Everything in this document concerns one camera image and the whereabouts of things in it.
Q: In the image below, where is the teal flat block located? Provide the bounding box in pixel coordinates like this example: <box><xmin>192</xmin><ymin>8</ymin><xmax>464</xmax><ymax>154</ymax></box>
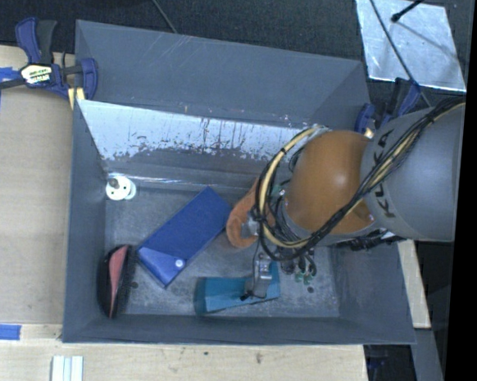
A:
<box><xmin>192</xmin><ymin>255</ymin><xmax>284</xmax><ymax>324</ymax></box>

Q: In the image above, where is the blue flat box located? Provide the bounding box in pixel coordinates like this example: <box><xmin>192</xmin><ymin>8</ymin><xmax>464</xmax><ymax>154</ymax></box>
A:
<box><xmin>134</xmin><ymin>180</ymin><xmax>234</xmax><ymax>295</ymax></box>

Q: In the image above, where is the red and black brush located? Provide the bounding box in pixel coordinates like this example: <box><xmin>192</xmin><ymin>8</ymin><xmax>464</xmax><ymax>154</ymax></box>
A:
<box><xmin>93</xmin><ymin>241</ymin><xmax>139</xmax><ymax>322</ymax></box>

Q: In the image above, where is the white round knob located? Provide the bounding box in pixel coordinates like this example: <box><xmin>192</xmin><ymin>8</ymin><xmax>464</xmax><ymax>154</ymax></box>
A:
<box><xmin>104</xmin><ymin>174</ymin><xmax>139</xmax><ymax>204</ymax></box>

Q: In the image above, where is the grey metal bin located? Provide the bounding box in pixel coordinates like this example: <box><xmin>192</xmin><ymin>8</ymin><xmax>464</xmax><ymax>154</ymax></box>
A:
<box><xmin>49</xmin><ymin>19</ymin><xmax>441</xmax><ymax>371</ymax></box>

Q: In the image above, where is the pale wood board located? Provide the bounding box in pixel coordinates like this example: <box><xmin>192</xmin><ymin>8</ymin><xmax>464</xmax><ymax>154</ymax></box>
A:
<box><xmin>0</xmin><ymin>79</ymin><xmax>84</xmax><ymax>329</ymax></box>

